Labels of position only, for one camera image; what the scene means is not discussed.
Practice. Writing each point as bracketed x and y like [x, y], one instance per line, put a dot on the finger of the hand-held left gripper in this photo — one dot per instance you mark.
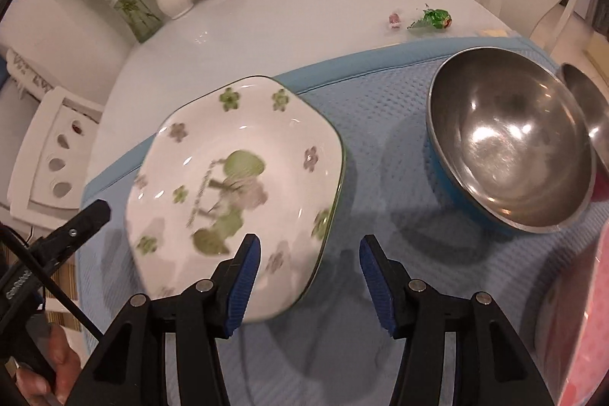
[76, 229]

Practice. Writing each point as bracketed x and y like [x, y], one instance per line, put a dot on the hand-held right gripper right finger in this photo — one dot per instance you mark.
[375, 287]

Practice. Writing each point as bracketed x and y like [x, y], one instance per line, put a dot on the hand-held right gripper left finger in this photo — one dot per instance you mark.
[243, 282]

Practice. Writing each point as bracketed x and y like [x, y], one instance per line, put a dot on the white floral square plate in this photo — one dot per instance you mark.
[228, 149]

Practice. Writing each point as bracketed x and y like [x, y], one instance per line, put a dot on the blue steel bowl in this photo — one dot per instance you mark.
[499, 139]

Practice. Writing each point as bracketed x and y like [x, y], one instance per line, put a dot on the magenta steel bowl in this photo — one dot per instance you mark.
[594, 111]

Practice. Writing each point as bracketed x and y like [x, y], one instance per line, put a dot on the person's left hand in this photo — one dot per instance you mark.
[66, 356]

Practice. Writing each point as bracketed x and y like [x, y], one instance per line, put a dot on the brown striped woven mat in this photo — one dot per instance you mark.
[66, 287]

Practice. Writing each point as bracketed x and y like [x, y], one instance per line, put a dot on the white chair with oval cutouts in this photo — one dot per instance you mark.
[47, 125]

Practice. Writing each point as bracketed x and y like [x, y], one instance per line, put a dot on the white printed cloth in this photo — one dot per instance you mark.
[26, 73]

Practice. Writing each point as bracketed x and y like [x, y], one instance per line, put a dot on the light blue textured mat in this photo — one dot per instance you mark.
[380, 101]

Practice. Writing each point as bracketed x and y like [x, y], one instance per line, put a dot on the clear glass vase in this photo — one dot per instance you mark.
[140, 18]

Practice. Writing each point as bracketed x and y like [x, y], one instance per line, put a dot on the pink wrapped candy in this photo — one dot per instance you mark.
[395, 20]

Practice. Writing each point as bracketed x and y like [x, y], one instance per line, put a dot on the green wrapped candy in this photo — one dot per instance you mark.
[433, 18]

